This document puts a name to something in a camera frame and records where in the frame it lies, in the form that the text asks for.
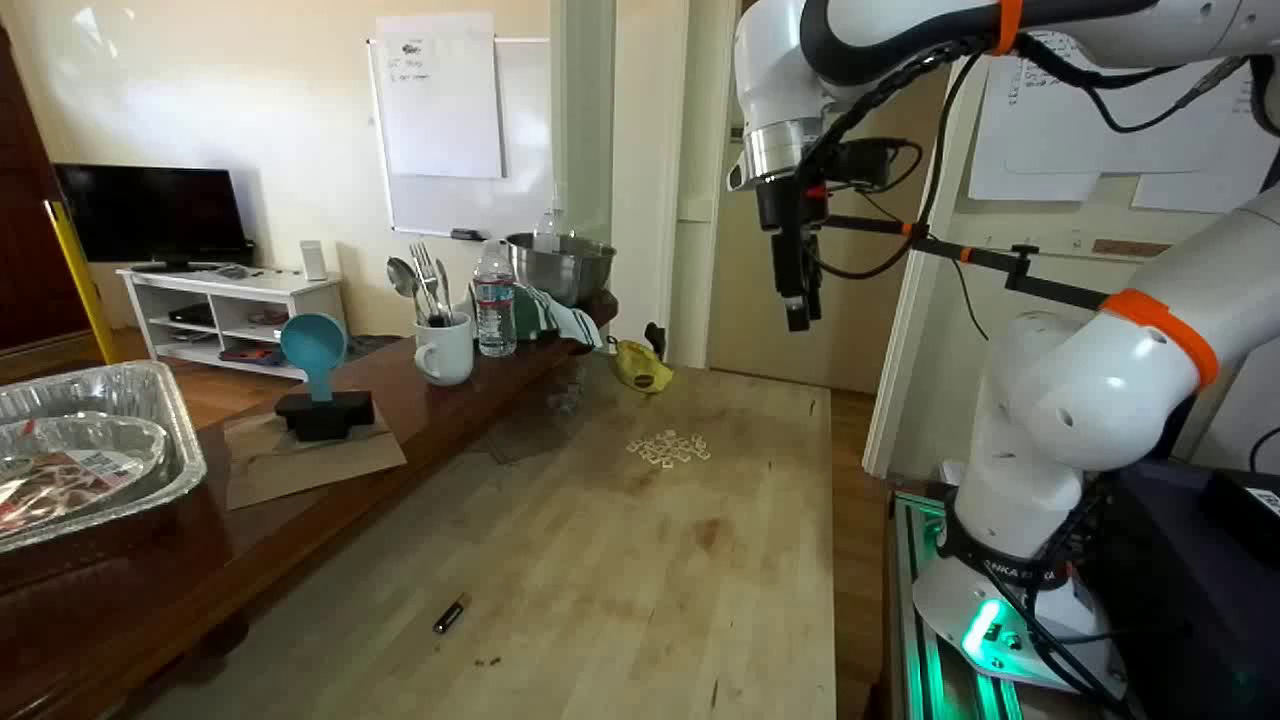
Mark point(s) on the yellow stick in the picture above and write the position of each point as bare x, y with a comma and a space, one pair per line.
80, 281

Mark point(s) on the black flat television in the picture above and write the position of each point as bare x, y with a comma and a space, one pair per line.
154, 213

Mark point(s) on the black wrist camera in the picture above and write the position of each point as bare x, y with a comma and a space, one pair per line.
868, 162

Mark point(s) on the small black marker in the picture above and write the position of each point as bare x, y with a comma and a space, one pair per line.
449, 617

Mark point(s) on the black block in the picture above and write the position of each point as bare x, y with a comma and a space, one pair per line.
326, 416

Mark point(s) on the white green striped towel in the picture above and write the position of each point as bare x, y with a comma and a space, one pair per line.
564, 322

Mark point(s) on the white ceramic mug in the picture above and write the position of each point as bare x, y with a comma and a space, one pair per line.
447, 354

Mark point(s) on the white flip chart paper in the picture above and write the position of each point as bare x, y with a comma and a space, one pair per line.
443, 106

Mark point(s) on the black equipment box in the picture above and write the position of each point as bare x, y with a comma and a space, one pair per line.
1186, 601

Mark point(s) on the aluminium foil tray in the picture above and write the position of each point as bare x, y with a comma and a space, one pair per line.
142, 387

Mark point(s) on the green lit aluminium rail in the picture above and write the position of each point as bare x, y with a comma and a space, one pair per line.
933, 666

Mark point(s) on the dark brown wooden cabinet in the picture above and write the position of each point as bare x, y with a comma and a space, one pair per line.
26, 242

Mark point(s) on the white plastic utensil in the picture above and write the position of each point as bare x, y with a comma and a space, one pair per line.
429, 273

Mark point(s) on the white whiteboard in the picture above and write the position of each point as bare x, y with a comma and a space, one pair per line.
525, 133

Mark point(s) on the grey robot mount plate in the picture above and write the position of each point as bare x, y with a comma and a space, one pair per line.
952, 601

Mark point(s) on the white handwritten wall poster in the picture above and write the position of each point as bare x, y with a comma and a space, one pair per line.
1042, 145

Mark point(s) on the yellow banana peel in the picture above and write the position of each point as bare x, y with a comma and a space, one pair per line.
645, 369

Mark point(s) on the clear pump dispenser bottle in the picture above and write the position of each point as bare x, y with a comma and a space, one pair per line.
544, 232

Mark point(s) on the small white device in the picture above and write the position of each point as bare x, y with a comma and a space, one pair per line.
314, 259

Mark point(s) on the clear plastic water bottle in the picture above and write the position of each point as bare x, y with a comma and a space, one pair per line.
495, 304

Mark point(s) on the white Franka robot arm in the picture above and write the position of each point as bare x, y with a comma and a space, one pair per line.
1064, 400

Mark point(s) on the brown cardboard sheet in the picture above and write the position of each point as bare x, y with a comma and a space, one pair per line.
306, 468

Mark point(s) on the white television shelf unit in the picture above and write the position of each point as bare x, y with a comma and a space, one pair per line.
267, 285

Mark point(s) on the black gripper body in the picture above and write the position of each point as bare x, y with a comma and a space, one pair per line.
785, 227

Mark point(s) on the dark brown wooden table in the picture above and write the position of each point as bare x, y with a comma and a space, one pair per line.
443, 405

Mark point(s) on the metal spoon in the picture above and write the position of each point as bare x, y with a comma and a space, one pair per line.
401, 273

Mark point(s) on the black horizontal rod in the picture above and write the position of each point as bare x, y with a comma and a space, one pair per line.
995, 259

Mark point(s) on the white door panel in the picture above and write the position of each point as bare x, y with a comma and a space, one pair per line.
922, 373

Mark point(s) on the crumpled wrapper red print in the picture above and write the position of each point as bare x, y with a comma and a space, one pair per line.
65, 481

